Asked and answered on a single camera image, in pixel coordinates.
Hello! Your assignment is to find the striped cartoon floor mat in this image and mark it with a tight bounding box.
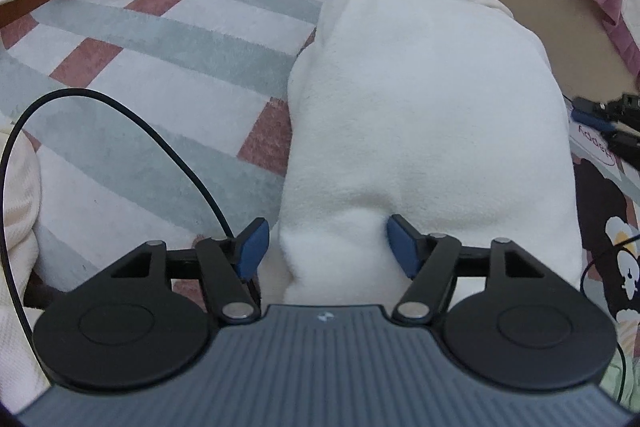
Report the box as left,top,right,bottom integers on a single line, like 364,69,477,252
0,0,640,338

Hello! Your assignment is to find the cream fleece jacket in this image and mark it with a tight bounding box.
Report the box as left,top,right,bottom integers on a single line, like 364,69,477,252
260,0,586,308

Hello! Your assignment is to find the thin black cable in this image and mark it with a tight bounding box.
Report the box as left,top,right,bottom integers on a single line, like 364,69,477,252
580,232,640,408
0,89,236,368

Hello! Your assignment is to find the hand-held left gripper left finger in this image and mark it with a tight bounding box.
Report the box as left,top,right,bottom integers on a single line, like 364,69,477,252
111,217,271,325

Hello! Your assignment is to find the pale green cloth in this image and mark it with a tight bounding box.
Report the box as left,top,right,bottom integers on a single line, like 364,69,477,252
597,307,640,408

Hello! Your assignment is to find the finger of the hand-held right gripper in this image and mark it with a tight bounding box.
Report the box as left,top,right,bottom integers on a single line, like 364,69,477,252
602,131,640,158
570,94,640,132

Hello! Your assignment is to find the white waffle garment crocodile print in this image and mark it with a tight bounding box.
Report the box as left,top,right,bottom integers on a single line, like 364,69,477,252
0,114,51,408

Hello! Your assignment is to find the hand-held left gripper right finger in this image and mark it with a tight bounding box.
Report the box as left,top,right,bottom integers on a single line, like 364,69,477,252
387,213,546,327

